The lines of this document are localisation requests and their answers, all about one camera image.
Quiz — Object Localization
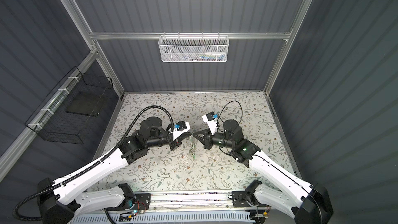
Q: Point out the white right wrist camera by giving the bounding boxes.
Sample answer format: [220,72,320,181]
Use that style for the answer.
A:
[202,112,219,135]

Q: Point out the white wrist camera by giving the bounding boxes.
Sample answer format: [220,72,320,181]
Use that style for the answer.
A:
[202,112,219,135]
[173,121,191,137]

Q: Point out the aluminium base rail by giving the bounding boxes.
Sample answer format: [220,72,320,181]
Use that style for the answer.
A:
[93,189,312,214]

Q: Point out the aluminium frame corner post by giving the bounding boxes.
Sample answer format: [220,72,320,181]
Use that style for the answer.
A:
[264,0,313,96]

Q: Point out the white wire mesh basket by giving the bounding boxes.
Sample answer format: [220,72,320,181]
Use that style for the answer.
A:
[158,38,230,63]

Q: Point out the left side aluminium rail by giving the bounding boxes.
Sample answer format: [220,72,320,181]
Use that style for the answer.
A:
[1,48,99,180]

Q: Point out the items in white basket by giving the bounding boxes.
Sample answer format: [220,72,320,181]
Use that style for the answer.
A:
[183,51,227,62]

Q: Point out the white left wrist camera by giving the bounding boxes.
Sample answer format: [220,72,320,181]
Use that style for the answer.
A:
[173,121,191,137]

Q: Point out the black wire basket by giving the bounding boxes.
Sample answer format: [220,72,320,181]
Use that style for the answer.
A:
[25,67,114,145]

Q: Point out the black corrugated cable conduit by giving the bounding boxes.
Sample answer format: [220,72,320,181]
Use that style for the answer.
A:
[12,105,175,222]

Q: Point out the thin black camera cable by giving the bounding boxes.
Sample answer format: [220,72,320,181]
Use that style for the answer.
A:
[217,100,244,125]

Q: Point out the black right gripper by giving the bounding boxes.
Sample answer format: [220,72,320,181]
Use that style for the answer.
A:
[193,127,234,150]

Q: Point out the left aluminium frame post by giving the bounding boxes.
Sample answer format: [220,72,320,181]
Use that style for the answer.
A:
[60,0,125,97]

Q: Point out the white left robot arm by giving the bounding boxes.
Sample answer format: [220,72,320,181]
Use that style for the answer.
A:
[38,117,191,224]

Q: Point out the black foam pad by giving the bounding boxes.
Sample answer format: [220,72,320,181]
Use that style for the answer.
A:
[65,92,107,117]

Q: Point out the horizontal aluminium frame bar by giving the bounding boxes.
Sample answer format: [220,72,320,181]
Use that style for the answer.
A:
[89,32,291,40]

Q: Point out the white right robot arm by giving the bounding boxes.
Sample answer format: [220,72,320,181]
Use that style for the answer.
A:
[193,120,334,224]

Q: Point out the white slotted cable duct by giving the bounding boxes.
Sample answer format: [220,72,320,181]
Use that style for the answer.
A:
[69,211,265,224]

